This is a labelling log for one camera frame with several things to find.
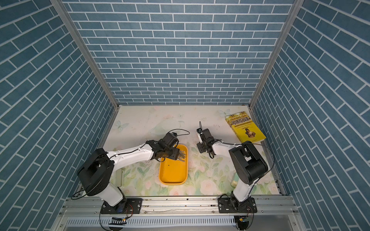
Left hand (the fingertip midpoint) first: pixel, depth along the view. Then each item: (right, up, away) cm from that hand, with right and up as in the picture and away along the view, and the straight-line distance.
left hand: (178, 154), depth 88 cm
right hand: (+16, +4, +10) cm, 19 cm away
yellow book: (+47, +14, +14) cm, 51 cm away
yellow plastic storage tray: (-2, -10, -4) cm, 11 cm away
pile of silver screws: (+2, -2, +3) cm, 4 cm away
